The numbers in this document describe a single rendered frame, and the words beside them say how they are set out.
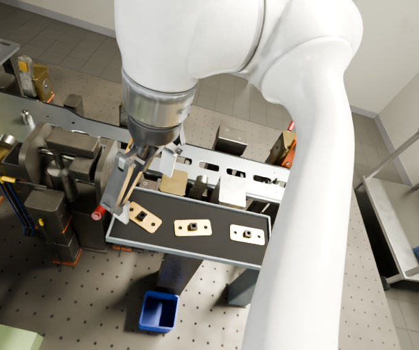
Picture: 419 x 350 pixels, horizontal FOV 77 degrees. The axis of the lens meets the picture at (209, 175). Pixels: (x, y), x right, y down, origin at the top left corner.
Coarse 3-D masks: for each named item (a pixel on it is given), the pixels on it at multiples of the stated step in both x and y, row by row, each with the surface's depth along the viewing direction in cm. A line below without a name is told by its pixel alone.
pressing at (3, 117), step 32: (0, 96) 90; (0, 128) 82; (32, 128) 85; (64, 128) 89; (96, 128) 92; (160, 160) 91; (192, 160) 95; (224, 160) 99; (256, 160) 104; (256, 192) 93
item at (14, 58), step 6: (6, 60) 109; (12, 60) 110; (6, 66) 112; (12, 66) 112; (18, 66) 115; (6, 72) 114; (12, 72) 114; (18, 72) 116; (18, 78) 117; (18, 84) 118; (24, 96) 125
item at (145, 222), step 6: (132, 204) 60; (138, 210) 60; (144, 210) 60; (132, 216) 58; (138, 216) 58; (144, 216) 58; (150, 216) 59; (138, 222) 58; (144, 222) 58; (150, 222) 59; (156, 222) 59; (144, 228) 58; (150, 228) 58; (156, 228) 58
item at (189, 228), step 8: (176, 224) 60; (184, 224) 60; (192, 224) 60; (200, 224) 61; (208, 224) 62; (176, 232) 59; (184, 232) 59; (192, 232) 60; (200, 232) 60; (208, 232) 61
